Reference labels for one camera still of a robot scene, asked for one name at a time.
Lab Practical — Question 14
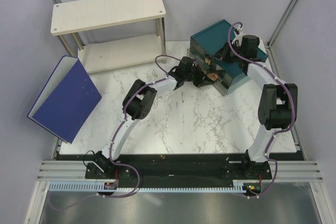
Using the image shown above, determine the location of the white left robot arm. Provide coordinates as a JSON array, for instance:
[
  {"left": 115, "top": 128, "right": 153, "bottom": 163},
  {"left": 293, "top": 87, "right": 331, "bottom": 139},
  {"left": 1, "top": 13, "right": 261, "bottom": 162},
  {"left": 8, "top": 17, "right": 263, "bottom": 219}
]
[{"left": 85, "top": 57, "right": 218, "bottom": 179}]

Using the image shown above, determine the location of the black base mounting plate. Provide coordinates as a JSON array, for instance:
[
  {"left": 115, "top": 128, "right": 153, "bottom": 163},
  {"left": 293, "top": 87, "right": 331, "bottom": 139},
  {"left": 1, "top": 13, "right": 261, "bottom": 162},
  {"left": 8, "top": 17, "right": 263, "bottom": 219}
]
[{"left": 56, "top": 152, "right": 303, "bottom": 188}]

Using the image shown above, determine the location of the white two-tier shelf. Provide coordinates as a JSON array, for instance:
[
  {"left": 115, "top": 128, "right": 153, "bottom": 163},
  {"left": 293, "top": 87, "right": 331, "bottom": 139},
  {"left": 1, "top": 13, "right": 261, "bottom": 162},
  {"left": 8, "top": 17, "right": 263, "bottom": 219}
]
[{"left": 50, "top": 0, "right": 166, "bottom": 73}]

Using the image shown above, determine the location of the light blue cable duct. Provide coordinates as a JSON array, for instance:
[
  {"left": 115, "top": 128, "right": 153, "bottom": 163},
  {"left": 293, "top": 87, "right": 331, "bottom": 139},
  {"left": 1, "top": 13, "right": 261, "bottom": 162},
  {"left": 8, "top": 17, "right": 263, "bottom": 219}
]
[{"left": 48, "top": 182, "right": 246, "bottom": 193}]

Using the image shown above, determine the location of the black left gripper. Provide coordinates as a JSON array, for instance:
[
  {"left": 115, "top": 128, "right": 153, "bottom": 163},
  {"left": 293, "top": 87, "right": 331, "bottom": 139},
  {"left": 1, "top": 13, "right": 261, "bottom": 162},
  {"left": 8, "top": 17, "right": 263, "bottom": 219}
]
[{"left": 184, "top": 65, "right": 214, "bottom": 89}]

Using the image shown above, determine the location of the smoked clear drawer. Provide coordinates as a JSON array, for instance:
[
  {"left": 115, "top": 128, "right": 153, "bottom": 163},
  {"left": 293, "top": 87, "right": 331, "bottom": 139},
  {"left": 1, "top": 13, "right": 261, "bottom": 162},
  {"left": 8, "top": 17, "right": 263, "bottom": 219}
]
[
  {"left": 189, "top": 42, "right": 232, "bottom": 87},
  {"left": 186, "top": 48, "right": 232, "bottom": 96}
]

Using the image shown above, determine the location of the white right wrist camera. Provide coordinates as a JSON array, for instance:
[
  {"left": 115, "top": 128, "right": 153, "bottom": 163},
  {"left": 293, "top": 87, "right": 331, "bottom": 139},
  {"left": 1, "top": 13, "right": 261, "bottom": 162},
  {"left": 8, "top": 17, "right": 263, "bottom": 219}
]
[{"left": 231, "top": 26, "right": 246, "bottom": 47}]

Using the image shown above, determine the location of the teal drawer cabinet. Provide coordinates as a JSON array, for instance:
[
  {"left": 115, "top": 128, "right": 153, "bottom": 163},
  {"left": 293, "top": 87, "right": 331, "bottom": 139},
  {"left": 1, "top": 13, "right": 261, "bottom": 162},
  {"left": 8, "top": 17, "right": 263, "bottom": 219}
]
[{"left": 188, "top": 19, "right": 268, "bottom": 96}]

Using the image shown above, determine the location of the blue ring binder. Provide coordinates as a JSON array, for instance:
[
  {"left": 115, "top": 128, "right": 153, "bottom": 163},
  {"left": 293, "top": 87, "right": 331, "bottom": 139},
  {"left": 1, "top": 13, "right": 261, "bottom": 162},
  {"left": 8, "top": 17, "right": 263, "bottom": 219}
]
[{"left": 27, "top": 56, "right": 102, "bottom": 143}]

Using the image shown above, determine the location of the aluminium front rail frame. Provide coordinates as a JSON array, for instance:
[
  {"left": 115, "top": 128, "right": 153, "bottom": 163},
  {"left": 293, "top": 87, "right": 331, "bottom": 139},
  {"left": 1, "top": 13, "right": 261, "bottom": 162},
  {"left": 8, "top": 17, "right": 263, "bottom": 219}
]
[{"left": 25, "top": 149, "right": 333, "bottom": 223}]

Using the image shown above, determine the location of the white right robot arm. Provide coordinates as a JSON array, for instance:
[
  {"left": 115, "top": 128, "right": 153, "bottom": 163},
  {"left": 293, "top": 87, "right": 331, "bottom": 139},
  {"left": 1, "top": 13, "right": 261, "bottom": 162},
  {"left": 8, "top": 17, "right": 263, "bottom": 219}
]
[{"left": 214, "top": 34, "right": 298, "bottom": 179}]

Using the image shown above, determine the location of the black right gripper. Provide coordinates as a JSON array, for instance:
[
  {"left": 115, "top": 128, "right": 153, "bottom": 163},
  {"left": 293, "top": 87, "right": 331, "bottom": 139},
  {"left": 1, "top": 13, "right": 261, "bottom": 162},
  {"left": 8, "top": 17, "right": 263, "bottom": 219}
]
[{"left": 211, "top": 41, "right": 243, "bottom": 66}]

